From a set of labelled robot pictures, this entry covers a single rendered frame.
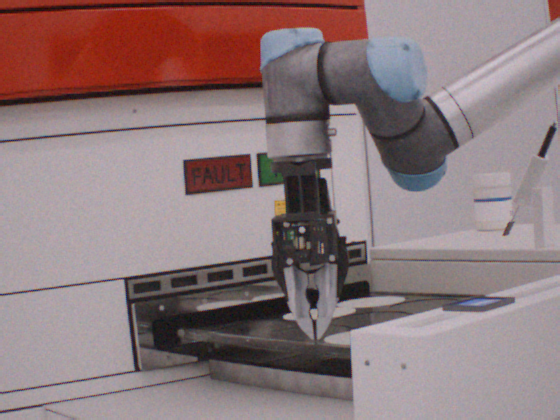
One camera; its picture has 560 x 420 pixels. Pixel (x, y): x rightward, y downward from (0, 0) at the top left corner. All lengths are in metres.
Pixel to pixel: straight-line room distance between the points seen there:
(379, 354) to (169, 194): 0.62
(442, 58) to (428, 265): 2.57
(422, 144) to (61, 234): 0.48
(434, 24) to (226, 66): 2.70
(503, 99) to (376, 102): 0.18
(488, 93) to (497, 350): 0.40
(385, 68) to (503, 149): 3.24
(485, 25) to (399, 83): 3.23
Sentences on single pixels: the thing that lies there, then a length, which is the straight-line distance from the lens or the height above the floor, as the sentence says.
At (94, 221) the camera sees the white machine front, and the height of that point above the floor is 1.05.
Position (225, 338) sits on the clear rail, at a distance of 1.50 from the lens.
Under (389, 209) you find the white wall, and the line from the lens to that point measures 4.03.
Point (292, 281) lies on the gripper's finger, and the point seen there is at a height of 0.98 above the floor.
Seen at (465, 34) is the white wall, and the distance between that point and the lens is 4.42.
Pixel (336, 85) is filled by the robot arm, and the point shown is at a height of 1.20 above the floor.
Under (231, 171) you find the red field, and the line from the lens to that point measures 1.68.
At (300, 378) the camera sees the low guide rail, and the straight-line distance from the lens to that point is 1.49.
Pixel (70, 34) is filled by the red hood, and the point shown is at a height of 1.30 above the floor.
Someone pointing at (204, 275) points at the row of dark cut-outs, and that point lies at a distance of 1.65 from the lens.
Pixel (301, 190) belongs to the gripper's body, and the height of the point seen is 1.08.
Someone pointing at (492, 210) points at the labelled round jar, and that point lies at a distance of 1.98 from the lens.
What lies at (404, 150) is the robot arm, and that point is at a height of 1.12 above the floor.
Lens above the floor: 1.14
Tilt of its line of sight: 3 degrees down
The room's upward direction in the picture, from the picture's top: 4 degrees counter-clockwise
